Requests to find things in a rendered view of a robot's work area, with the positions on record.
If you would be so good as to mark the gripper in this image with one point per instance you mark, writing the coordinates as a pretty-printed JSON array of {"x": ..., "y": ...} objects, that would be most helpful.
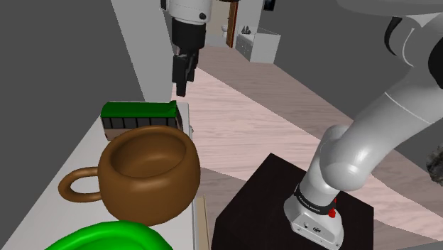
[{"x": 188, "y": 34}]

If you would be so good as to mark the brown door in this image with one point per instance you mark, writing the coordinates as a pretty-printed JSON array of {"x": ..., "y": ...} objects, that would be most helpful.
[{"x": 232, "y": 24}]

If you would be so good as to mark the dark grey rough lump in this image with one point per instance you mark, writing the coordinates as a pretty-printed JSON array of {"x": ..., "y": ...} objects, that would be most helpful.
[{"x": 436, "y": 164}]

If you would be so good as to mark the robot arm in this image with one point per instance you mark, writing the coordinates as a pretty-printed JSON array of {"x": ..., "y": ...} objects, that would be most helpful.
[{"x": 349, "y": 162}]

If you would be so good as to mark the green topped box, dark panels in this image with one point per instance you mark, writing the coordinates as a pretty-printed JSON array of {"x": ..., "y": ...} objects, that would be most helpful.
[{"x": 138, "y": 111}]

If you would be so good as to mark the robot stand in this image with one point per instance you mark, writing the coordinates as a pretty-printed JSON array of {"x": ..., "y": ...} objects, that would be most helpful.
[{"x": 252, "y": 211}]

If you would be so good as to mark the white cabinet with drawers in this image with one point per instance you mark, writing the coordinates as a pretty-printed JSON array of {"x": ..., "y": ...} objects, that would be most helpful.
[{"x": 264, "y": 46}]

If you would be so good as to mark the green bowl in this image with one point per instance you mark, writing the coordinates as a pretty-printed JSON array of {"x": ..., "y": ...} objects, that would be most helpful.
[{"x": 110, "y": 237}]

